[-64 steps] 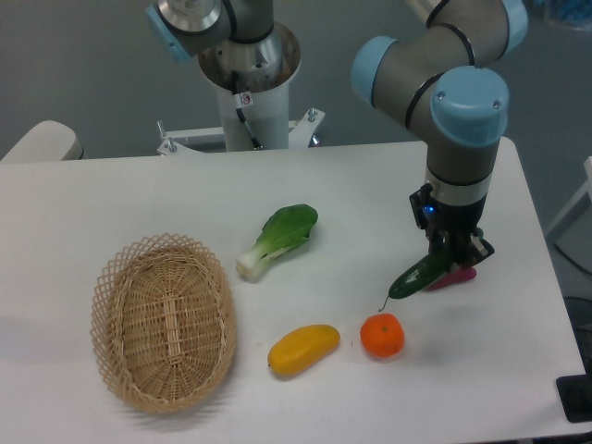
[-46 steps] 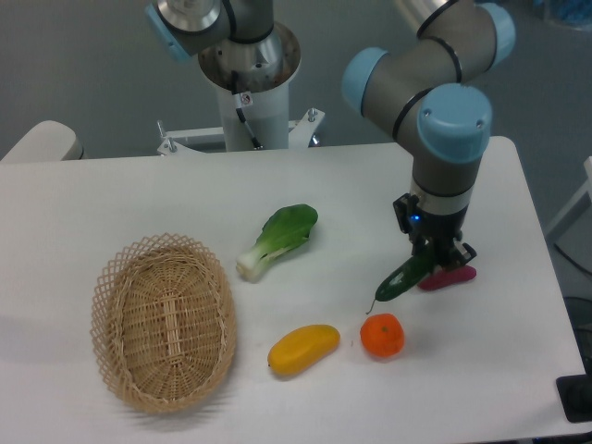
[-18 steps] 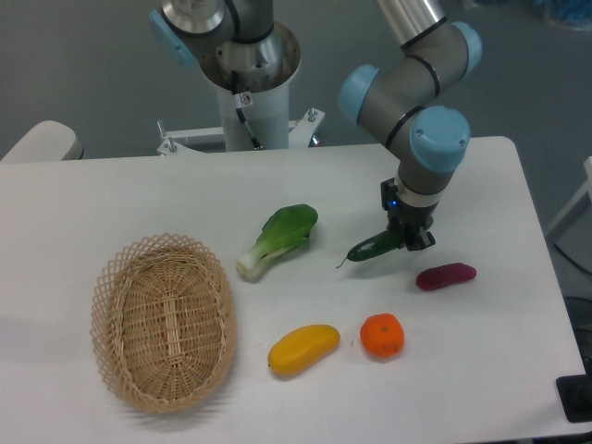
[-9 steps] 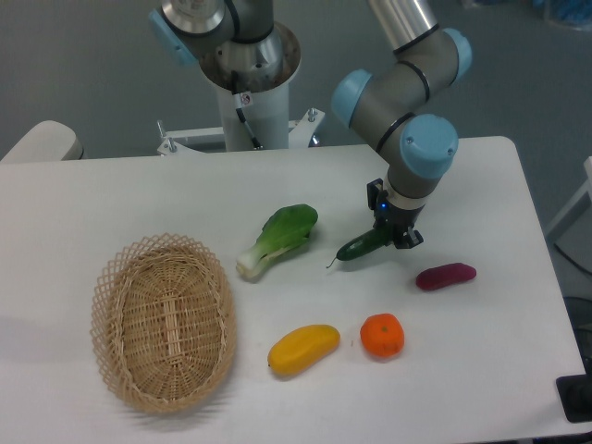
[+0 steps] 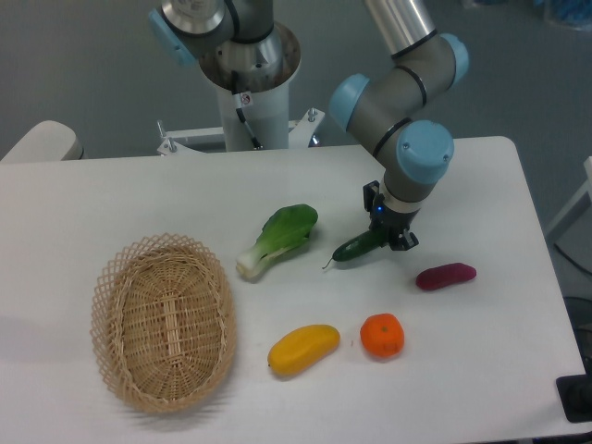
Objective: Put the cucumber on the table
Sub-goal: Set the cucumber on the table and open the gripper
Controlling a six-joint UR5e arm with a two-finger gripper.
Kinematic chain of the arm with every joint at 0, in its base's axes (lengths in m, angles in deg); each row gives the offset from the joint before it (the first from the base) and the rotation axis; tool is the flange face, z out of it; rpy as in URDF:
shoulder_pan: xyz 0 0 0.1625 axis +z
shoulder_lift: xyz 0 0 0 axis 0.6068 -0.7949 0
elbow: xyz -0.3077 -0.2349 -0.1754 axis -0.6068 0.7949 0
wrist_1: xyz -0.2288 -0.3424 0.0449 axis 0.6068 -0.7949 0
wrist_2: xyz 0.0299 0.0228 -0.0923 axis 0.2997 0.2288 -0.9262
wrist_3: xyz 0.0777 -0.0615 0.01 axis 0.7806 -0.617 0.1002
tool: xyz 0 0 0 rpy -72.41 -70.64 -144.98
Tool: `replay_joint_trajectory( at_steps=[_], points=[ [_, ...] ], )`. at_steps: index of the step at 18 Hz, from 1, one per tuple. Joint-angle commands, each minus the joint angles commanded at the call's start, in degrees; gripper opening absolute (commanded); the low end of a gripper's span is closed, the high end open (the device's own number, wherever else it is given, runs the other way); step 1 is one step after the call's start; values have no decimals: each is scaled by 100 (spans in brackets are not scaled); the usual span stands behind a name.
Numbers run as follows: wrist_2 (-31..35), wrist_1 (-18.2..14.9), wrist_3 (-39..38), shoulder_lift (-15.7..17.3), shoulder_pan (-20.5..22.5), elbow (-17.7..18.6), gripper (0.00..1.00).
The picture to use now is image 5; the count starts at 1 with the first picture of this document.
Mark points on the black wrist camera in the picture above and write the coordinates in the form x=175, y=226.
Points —
x=370, y=191

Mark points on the green cucumber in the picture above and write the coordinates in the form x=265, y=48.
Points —
x=358, y=246

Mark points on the woven wicker basket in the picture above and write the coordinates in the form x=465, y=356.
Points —
x=163, y=326

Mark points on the white chair armrest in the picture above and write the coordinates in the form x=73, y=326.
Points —
x=48, y=141

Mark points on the black device at table edge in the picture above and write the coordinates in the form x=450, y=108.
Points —
x=575, y=395

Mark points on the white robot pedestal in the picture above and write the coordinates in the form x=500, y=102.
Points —
x=252, y=85

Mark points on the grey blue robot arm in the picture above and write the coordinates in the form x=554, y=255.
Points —
x=415, y=154

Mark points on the white furniture frame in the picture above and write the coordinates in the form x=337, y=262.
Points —
x=572, y=210

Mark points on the purple sweet potato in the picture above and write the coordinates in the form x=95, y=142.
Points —
x=442, y=276

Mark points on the yellow mango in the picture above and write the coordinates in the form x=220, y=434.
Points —
x=302, y=348

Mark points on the orange tangerine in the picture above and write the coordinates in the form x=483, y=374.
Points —
x=382, y=336

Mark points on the green bok choy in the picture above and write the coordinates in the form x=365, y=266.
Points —
x=288, y=229

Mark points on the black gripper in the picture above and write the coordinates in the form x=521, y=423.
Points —
x=397, y=226

